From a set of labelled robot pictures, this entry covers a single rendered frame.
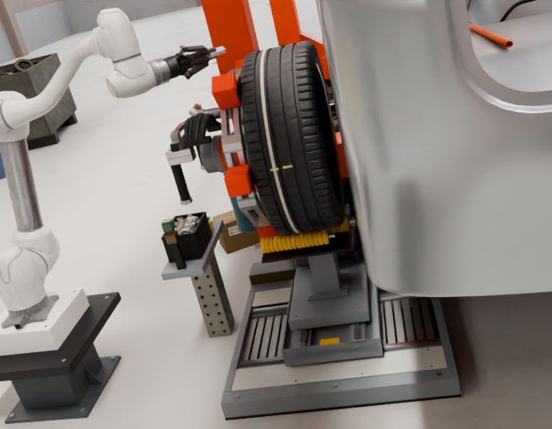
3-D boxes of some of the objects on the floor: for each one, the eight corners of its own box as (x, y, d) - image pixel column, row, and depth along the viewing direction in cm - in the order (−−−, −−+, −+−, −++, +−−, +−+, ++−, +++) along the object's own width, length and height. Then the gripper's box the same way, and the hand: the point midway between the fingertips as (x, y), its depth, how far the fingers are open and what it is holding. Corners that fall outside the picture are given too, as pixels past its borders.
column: (231, 334, 276) (206, 251, 259) (209, 337, 278) (183, 254, 261) (235, 322, 285) (211, 240, 268) (213, 324, 287) (188, 243, 270)
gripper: (173, 89, 223) (230, 69, 232) (167, 57, 214) (228, 37, 223) (163, 81, 227) (220, 60, 237) (157, 48, 218) (217, 28, 228)
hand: (216, 52), depth 229 cm, fingers closed
